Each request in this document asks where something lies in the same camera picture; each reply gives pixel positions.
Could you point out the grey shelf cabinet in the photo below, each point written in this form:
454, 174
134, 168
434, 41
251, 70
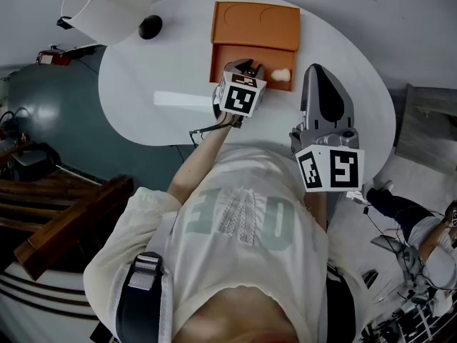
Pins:
425, 130

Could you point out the person's left forearm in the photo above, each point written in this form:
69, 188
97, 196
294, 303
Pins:
196, 166

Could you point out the person's right forearm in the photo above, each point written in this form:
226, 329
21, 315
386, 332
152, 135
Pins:
316, 209

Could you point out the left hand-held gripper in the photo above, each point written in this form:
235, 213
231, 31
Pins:
239, 96

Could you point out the black case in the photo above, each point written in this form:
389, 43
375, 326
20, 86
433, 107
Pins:
34, 161

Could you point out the orange box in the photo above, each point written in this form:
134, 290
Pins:
253, 27

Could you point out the person's white t-shirt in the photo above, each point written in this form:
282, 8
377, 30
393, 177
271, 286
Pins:
235, 263

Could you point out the white lamp with black base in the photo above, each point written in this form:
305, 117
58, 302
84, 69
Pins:
107, 9

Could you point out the dark wooden furniture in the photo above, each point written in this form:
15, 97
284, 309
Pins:
64, 220

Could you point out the white equipment rack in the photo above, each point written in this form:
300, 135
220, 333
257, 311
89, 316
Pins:
421, 320

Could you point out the small cream object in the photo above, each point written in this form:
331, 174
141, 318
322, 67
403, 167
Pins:
282, 74

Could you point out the white round table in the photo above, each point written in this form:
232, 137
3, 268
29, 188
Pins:
339, 48

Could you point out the person's chin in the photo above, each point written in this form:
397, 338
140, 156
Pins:
235, 316

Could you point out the white black-striped platform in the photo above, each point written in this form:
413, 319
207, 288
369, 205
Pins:
35, 309

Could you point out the red fire extinguisher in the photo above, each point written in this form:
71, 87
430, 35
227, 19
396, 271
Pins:
53, 58

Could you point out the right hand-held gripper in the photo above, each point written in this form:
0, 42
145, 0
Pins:
339, 166

